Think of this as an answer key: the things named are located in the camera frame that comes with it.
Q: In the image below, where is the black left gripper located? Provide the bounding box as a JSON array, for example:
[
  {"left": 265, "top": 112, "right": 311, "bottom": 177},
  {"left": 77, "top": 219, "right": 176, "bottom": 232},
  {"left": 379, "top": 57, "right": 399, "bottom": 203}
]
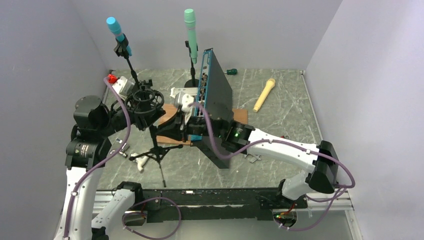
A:
[{"left": 98, "top": 91, "right": 167, "bottom": 137}]

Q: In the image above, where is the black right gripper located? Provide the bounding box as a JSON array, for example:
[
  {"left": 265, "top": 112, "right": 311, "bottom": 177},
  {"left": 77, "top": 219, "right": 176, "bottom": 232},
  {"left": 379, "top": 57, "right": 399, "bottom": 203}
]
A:
[{"left": 156, "top": 110, "right": 225, "bottom": 143}]

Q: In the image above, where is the black tripod shock-mount stand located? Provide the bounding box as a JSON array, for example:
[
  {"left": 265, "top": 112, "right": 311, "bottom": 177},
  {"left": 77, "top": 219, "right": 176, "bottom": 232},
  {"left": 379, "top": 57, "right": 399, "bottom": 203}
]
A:
[{"left": 124, "top": 79, "right": 183, "bottom": 170}]

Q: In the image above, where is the black round-base mic stand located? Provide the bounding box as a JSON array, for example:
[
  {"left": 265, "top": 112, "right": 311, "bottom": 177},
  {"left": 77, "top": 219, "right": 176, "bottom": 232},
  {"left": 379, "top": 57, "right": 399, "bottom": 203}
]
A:
[{"left": 114, "top": 33, "right": 140, "bottom": 90}]

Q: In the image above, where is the blue microphone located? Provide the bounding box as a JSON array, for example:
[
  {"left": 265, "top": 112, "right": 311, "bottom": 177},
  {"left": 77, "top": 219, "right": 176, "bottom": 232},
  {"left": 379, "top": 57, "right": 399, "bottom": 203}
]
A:
[{"left": 106, "top": 16, "right": 132, "bottom": 56}]

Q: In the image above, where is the beige microphone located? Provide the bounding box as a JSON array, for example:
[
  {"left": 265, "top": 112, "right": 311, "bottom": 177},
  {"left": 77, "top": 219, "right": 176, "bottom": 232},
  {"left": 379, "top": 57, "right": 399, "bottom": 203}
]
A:
[{"left": 253, "top": 78, "right": 276, "bottom": 113}]

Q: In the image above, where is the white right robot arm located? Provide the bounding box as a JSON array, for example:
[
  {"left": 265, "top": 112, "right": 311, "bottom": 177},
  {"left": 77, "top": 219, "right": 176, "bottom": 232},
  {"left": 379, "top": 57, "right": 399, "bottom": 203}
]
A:
[{"left": 157, "top": 113, "right": 340, "bottom": 208}]

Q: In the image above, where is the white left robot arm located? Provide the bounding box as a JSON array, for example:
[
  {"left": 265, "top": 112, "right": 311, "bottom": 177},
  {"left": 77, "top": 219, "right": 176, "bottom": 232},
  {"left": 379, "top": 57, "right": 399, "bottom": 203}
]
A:
[{"left": 54, "top": 95, "right": 145, "bottom": 240}]

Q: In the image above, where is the black green-mic stand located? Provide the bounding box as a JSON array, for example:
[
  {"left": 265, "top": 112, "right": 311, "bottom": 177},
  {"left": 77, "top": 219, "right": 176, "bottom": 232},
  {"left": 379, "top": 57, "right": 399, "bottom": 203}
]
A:
[{"left": 184, "top": 40, "right": 199, "bottom": 88}]

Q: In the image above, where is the green microphone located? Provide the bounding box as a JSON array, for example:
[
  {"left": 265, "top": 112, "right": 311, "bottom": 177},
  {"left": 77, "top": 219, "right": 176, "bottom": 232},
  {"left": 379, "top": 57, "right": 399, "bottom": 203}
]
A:
[{"left": 184, "top": 8, "right": 198, "bottom": 64}]

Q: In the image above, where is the wooden board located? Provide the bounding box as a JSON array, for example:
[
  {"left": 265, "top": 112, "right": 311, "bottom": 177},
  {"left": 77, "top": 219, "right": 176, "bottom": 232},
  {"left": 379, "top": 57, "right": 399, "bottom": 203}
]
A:
[{"left": 156, "top": 104, "right": 248, "bottom": 146}]

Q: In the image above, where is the chrome faucet fitting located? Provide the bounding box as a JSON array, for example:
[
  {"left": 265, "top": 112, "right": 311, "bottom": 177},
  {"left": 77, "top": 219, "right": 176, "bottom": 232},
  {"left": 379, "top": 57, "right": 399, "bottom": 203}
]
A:
[{"left": 115, "top": 138, "right": 130, "bottom": 159}]

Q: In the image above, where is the white pipe valve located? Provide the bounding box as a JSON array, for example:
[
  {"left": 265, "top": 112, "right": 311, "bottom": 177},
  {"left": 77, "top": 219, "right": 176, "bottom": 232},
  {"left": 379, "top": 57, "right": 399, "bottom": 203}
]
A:
[{"left": 130, "top": 155, "right": 150, "bottom": 173}]

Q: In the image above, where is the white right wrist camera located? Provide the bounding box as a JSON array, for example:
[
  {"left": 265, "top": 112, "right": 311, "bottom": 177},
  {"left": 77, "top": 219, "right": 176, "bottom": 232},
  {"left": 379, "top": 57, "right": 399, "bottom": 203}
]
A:
[{"left": 173, "top": 92, "right": 196, "bottom": 115}]

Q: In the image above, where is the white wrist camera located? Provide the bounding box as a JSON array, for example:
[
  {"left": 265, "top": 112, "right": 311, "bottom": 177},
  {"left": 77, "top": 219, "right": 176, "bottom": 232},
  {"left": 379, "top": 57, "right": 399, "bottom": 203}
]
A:
[
  {"left": 173, "top": 92, "right": 196, "bottom": 115},
  {"left": 107, "top": 74, "right": 135, "bottom": 100}
]

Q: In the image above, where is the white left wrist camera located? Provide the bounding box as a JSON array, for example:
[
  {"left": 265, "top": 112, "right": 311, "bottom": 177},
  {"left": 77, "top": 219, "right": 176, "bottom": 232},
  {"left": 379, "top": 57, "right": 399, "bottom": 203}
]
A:
[{"left": 107, "top": 74, "right": 135, "bottom": 100}]

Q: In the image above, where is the grey metal bracket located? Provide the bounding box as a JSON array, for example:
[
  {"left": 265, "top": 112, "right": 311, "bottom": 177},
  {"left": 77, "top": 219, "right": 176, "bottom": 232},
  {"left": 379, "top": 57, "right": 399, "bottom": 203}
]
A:
[{"left": 170, "top": 87, "right": 198, "bottom": 98}]

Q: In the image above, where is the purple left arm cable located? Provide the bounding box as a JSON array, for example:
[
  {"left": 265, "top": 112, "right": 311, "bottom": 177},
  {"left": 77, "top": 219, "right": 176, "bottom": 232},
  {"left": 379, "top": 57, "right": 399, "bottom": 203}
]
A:
[{"left": 61, "top": 76, "right": 182, "bottom": 240}]

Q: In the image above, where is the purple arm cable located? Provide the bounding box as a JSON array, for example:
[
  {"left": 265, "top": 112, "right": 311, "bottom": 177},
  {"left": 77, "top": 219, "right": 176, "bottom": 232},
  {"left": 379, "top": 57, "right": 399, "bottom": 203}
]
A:
[
  {"left": 61, "top": 76, "right": 182, "bottom": 240},
  {"left": 190, "top": 102, "right": 356, "bottom": 232}
]

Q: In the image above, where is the blue network switch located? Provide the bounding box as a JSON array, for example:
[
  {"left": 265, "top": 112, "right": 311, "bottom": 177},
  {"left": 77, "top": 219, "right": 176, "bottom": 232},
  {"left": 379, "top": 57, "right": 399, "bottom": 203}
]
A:
[{"left": 190, "top": 48, "right": 234, "bottom": 169}]

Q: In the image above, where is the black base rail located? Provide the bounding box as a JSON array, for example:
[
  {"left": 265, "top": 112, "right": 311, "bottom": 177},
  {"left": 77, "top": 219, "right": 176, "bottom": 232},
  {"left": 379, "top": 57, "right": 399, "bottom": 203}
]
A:
[{"left": 129, "top": 187, "right": 308, "bottom": 223}]

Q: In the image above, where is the green-handled screwdriver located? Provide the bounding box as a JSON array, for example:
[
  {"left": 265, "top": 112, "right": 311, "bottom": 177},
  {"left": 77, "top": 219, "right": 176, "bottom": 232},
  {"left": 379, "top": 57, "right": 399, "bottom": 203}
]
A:
[{"left": 224, "top": 68, "right": 238, "bottom": 75}]

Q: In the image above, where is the red-handled adjustable wrench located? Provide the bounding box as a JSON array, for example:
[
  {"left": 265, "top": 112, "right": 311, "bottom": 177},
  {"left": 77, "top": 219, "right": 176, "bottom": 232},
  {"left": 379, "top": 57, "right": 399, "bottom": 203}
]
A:
[{"left": 243, "top": 135, "right": 290, "bottom": 163}]

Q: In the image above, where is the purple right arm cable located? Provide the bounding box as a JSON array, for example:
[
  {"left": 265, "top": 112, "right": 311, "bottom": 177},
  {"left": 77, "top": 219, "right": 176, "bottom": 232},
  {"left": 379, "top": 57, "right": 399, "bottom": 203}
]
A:
[{"left": 190, "top": 102, "right": 356, "bottom": 232}]

